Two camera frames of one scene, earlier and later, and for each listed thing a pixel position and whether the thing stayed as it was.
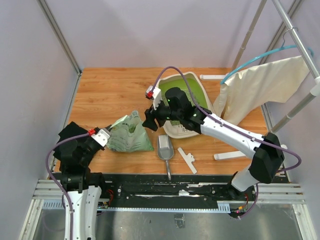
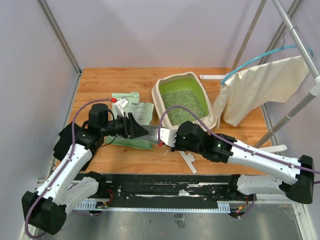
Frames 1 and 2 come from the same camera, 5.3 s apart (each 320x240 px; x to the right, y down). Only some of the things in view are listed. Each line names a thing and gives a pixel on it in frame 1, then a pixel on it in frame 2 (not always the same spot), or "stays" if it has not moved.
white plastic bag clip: x=188 y=158 stays
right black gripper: x=149 y=122 → x=176 y=147
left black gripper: x=103 y=148 → x=132 y=129
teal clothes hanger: x=284 y=46 stays
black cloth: x=87 y=147 stays
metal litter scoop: x=165 y=150 → x=153 y=133
